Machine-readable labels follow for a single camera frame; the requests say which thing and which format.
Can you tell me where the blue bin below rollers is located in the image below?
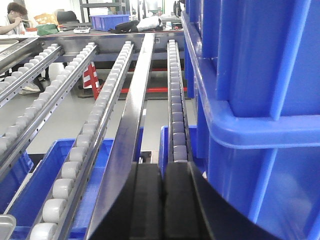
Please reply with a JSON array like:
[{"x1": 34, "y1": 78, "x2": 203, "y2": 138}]
[{"x1": 0, "y1": 137, "x2": 145, "y2": 240}]

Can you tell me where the red white striped barrier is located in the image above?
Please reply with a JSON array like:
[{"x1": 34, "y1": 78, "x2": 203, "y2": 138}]
[{"x1": 82, "y1": 61, "x2": 101, "y2": 100}]

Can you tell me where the blue bin on far table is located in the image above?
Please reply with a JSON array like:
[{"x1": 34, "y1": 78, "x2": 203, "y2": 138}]
[{"x1": 90, "y1": 14, "x2": 130, "y2": 32}]

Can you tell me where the steel divider rail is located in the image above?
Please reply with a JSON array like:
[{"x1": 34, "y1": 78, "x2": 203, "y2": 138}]
[{"x1": 85, "y1": 33, "x2": 155, "y2": 240}]

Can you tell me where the far left roller track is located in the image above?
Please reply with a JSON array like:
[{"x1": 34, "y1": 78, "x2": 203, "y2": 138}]
[{"x1": 0, "y1": 43, "x2": 64, "y2": 107}]

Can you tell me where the large blue plastic crate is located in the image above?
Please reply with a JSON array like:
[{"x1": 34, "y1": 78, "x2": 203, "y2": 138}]
[{"x1": 181, "y1": 0, "x2": 320, "y2": 240}]

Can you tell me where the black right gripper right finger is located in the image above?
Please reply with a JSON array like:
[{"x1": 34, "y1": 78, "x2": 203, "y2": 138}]
[{"x1": 163, "y1": 162, "x2": 277, "y2": 240}]

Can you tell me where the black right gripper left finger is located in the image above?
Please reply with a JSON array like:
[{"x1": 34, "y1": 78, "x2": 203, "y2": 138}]
[{"x1": 92, "y1": 162, "x2": 162, "y2": 240}]

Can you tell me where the roller track beside crate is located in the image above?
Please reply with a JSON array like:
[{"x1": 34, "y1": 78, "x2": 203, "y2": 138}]
[{"x1": 167, "y1": 39, "x2": 193, "y2": 163}]

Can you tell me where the roller track left of divider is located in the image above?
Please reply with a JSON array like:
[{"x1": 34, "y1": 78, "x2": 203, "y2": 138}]
[{"x1": 26, "y1": 41, "x2": 134, "y2": 240}]

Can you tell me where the green bag on table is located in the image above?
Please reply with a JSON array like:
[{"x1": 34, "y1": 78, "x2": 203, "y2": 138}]
[{"x1": 36, "y1": 23, "x2": 60, "y2": 36}]

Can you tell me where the seated person in white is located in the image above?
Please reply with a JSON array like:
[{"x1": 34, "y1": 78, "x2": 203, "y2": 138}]
[{"x1": 0, "y1": 2, "x2": 28, "y2": 36}]

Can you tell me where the black and white bag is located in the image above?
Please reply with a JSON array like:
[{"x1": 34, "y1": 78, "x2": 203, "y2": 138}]
[{"x1": 108, "y1": 16, "x2": 163, "y2": 34}]

